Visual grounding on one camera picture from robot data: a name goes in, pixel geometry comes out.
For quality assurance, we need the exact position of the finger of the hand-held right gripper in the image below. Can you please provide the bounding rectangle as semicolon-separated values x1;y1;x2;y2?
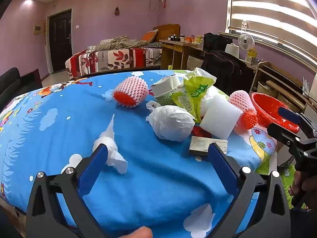
277;107;313;135
267;122;301;150

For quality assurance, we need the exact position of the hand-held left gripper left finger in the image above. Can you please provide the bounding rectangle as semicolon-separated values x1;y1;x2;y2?
26;143;109;238

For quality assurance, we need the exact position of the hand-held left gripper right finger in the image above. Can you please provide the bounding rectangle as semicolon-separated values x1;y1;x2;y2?
207;142;291;238

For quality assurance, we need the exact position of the red plastic basket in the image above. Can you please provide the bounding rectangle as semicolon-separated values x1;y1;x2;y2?
250;92;300;134

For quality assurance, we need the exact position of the white tissue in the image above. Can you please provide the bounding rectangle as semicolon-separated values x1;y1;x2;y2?
92;114;128;175

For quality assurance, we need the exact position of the green plastic wrapper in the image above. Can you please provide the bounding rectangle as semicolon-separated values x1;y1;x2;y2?
171;67;217;123

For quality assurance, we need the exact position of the person's right hand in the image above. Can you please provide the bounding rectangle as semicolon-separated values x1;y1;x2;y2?
289;170;309;210

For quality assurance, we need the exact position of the person's left hand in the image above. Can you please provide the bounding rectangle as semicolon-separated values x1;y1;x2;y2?
123;226;153;238

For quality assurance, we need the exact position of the wooden shelf unit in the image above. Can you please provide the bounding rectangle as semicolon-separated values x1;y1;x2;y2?
248;61;317;119

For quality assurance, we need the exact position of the small grey cardboard box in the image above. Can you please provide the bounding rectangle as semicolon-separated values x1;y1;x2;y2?
189;136;228;156

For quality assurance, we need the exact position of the green floor mat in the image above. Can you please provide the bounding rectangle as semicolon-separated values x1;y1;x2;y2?
279;162;306;210

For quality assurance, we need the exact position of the beige pot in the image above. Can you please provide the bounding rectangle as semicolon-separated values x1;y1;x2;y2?
256;81;277;98

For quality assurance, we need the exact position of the red plastic wrapper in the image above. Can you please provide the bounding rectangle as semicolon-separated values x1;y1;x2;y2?
192;126;212;139

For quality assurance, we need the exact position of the blue cartoon printed blanket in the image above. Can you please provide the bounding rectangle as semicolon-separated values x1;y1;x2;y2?
0;69;279;238

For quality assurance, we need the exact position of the pink foam fruit net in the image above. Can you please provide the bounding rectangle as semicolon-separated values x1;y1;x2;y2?
113;76;149;108
228;90;258;133

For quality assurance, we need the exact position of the white foam block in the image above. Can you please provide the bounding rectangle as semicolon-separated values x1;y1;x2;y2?
199;95;243;140

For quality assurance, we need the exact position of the white plastic bag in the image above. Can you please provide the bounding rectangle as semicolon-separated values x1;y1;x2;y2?
146;101;196;142

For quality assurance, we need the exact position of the large black bag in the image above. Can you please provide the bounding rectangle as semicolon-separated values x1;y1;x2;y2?
201;50;255;96

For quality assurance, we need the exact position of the white desk fan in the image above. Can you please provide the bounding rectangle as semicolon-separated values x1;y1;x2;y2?
238;33;255;62

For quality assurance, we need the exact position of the white paper roll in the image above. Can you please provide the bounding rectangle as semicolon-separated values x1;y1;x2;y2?
224;43;239;60

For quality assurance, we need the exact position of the white paper cup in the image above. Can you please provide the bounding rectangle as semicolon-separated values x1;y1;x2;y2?
151;75;184;106

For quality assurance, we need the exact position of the small black bag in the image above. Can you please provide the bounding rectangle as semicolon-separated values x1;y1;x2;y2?
202;33;233;52

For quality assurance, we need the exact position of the striped window blind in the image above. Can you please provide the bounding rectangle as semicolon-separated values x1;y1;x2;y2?
226;0;317;66

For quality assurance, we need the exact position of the woven panel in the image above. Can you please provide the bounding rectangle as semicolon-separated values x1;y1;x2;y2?
187;55;203;70

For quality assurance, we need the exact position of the dark cabinet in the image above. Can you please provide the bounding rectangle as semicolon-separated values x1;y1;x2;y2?
21;68;43;88

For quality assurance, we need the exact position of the bed with floral sheet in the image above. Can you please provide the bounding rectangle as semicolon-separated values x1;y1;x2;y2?
65;47;162;80

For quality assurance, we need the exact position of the black sofa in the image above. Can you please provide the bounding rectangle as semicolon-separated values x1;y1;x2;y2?
0;67;22;101

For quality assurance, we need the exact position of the wooden desk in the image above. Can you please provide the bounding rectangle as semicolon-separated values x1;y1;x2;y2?
158;39;206;70

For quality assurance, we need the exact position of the row of bottles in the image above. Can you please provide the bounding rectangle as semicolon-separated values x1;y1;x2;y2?
168;34;203;44

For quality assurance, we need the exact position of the grey duvet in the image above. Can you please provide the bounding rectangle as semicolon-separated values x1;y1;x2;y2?
95;36;146;52

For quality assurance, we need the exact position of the dark door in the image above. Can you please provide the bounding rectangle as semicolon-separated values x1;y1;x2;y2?
47;9;73;74

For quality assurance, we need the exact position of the wooden headboard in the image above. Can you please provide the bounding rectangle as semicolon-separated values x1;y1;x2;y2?
152;24;181;42

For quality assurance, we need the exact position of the orange pillow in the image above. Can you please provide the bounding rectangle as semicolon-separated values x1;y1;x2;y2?
141;29;159;42

